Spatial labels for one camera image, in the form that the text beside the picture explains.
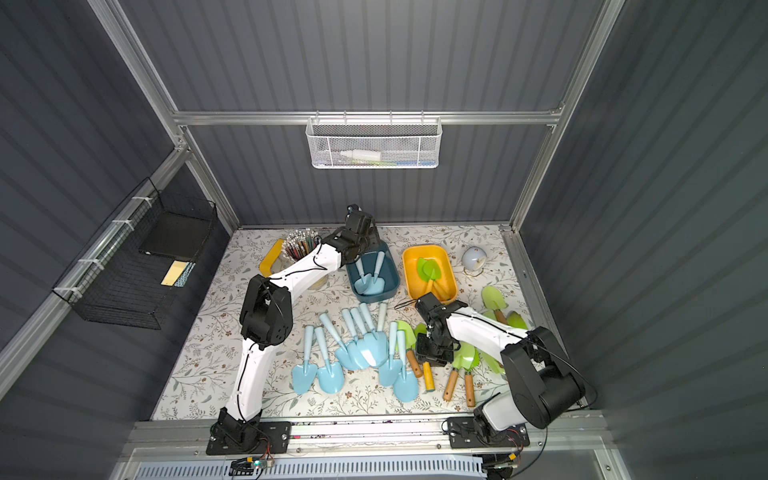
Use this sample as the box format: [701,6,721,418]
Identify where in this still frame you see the green shovel yellow handle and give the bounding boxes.
[415,323,435,393]
[423,259,451,301]

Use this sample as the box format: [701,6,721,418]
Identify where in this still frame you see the green shovel brown handle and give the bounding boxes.
[397,320,424,378]

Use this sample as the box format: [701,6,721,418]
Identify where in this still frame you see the green shovel wooden handle pair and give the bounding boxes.
[443,342,475,402]

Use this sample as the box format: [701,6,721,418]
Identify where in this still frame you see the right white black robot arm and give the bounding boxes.
[415,293,586,436]

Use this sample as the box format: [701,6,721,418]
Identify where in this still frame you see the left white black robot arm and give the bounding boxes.
[207,204,380,454]

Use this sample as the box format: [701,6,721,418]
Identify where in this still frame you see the teal storage box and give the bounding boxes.
[346,241,400,304]

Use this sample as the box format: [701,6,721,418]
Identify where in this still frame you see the yellow storage box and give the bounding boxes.
[402,244,458,303]

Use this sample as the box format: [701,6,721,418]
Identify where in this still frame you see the blue shovel mid right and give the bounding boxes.
[378,322,403,387]

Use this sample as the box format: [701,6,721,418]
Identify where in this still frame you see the colored pencils bunch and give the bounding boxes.
[282,228,321,261]

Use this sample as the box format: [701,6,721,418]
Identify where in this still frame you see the blue shovel cluster back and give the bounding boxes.
[358,303,387,367]

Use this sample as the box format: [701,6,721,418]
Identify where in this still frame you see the blue shovel cluster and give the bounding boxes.
[358,303,387,367]
[319,313,368,371]

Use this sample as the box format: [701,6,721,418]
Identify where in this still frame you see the green shovel far right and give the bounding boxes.
[481,286,508,325]

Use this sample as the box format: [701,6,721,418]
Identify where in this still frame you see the blue shovel cluster middle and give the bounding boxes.
[319,313,368,371]

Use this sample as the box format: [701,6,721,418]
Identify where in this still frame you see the white bottle in basket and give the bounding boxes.
[339,149,382,163]

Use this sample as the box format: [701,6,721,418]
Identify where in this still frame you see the white round lamp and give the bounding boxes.
[461,246,488,277]

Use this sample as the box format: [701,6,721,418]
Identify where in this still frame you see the white perforated front panel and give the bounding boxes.
[134,455,486,479]

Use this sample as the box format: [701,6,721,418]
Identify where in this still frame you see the black notebook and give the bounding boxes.
[139,212,211,262]

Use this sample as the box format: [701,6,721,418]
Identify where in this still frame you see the yellow sticky notes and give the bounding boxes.
[161,260,188,287]

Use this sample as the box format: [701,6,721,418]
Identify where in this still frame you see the green shovel wooden handle right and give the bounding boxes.
[464,348,480,408]

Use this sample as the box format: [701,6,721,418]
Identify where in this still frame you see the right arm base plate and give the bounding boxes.
[441,416,530,450]

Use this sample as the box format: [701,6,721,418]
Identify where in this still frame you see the white wire wall basket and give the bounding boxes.
[305,119,443,170]

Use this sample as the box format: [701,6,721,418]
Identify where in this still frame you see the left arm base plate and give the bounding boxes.
[206,421,292,456]

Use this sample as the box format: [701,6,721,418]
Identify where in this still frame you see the black wire side basket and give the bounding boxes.
[53,182,218,330]

